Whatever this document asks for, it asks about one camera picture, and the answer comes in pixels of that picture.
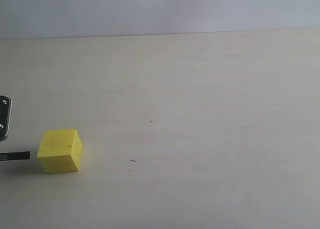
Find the yellow foam cube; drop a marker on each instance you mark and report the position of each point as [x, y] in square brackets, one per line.
[60, 151]

